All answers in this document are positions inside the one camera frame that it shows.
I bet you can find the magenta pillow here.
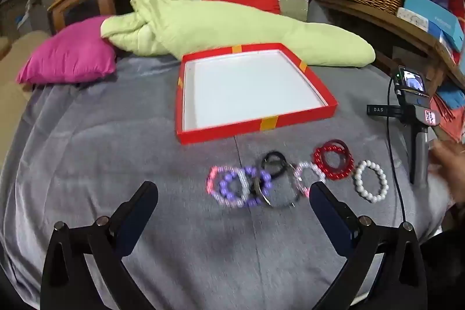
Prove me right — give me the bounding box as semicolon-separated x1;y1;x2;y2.
17;16;116;85

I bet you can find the red shallow cardboard box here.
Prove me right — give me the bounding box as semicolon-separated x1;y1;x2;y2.
175;43;338;145

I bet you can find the silver metal bangle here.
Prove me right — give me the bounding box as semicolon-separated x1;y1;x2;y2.
253;164;294;209

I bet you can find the pink clear bead bracelet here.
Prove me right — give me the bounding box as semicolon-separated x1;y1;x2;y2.
205;165;255;208

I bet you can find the small pink bead bracelet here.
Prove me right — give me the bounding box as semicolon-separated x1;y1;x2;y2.
292;161;327;198

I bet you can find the wooden shelf right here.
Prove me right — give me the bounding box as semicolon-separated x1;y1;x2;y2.
316;0;464;89

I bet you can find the light green folded duvet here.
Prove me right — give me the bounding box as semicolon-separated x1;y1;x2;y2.
100;0;375;68

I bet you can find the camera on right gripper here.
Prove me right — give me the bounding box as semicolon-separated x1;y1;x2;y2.
393;66;430;108

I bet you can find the purple bead bracelet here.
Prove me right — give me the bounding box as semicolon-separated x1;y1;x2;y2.
218;165;274;208

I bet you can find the black hair tie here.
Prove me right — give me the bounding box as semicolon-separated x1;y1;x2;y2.
259;149;292;177

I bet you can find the white pearl bead bracelet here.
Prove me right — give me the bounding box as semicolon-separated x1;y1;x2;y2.
354;159;389;204

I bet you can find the blue cardboard box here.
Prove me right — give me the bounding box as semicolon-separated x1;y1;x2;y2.
403;0;464;52

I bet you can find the red bead bracelet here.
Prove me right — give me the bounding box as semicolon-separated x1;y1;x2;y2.
313;138;356;181

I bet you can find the person's right hand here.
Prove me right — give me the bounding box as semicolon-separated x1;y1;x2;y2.
429;139;465;203

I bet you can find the grey bed blanket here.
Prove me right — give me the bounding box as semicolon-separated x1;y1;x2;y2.
1;57;450;309

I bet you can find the dark maroon hair band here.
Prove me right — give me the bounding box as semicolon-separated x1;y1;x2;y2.
321;139;352;172

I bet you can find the beige leather sofa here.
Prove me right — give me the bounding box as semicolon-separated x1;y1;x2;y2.
0;31;49;164

